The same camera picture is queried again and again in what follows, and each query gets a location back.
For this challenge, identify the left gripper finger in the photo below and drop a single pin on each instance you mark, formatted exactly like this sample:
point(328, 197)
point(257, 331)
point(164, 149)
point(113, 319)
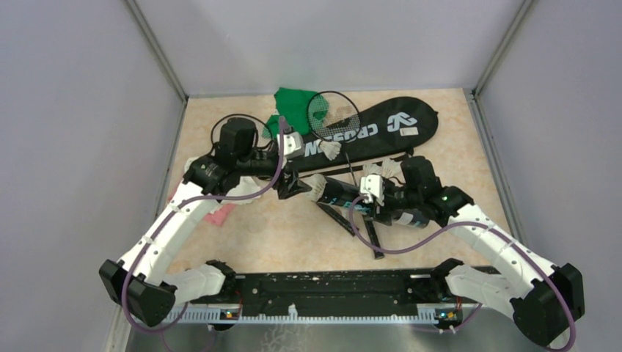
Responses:
point(283, 191)
point(295, 186)

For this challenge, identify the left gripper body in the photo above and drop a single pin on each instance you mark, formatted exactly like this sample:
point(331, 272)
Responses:
point(295, 174)

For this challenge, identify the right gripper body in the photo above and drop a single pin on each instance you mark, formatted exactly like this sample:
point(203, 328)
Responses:
point(395, 199)

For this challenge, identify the black shuttlecock tube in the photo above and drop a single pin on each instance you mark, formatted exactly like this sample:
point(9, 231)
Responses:
point(341, 194)

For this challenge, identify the shuttlecock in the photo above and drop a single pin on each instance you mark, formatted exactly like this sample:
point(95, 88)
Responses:
point(317, 184)
point(372, 169)
point(330, 149)
point(390, 168)

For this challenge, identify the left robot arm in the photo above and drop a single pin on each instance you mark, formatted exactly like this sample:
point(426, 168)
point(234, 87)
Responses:
point(139, 281)

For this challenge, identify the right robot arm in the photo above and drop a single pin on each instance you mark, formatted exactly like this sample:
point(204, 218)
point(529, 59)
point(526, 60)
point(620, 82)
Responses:
point(542, 298)

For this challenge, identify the left badminton racket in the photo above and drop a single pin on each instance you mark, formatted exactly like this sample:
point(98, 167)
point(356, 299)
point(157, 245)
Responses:
point(237, 148)

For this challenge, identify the badminton racket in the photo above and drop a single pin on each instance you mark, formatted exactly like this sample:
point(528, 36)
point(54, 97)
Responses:
point(341, 124)
point(237, 148)

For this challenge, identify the right badminton racket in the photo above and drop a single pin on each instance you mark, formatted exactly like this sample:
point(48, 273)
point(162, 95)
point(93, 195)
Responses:
point(341, 124)

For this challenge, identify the white towel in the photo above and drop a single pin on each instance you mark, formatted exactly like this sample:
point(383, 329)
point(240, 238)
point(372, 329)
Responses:
point(204, 177)

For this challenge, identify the green cloth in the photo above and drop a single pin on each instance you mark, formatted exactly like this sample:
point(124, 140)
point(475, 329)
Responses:
point(292, 104)

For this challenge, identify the pink cloth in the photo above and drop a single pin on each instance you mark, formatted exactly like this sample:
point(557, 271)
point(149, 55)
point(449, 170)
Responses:
point(217, 218)

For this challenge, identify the black racket bag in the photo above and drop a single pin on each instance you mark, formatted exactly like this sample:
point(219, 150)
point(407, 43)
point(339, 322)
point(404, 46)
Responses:
point(389, 129)

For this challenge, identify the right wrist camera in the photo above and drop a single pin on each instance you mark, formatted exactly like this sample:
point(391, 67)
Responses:
point(372, 189)

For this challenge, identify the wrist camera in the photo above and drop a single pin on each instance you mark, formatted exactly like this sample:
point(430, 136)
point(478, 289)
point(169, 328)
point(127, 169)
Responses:
point(291, 145)
point(372, 189)

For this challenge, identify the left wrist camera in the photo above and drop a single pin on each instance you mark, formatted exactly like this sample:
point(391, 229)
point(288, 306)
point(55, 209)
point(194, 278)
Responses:
point(291, 145)

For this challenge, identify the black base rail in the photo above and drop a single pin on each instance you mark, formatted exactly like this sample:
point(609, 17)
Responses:
point(410, 296)

